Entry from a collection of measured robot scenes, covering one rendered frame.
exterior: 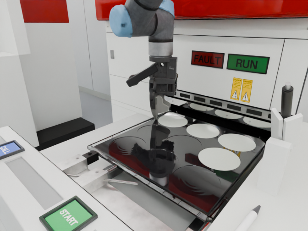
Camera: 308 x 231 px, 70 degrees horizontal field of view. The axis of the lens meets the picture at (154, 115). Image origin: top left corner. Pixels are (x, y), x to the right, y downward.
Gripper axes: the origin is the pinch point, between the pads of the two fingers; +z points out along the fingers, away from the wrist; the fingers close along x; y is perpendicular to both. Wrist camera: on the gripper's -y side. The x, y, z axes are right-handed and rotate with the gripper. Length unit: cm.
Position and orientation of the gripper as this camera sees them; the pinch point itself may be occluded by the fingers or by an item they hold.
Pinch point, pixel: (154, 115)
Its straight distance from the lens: 75.8
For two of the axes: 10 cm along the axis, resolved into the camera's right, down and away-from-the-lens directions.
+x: 2.1, -3.8, 9.0
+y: 9.8, 0.8, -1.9
